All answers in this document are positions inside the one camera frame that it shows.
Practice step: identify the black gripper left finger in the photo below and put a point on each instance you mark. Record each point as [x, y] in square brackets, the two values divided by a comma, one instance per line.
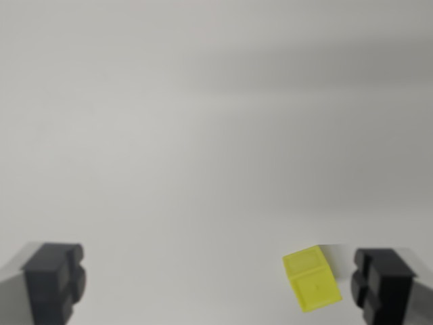
[47, 284]

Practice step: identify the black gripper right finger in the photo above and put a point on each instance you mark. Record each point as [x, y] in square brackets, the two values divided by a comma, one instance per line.
[385, 287]

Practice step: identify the yellow cube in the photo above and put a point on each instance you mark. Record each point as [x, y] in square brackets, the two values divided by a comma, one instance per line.
[313, 281]

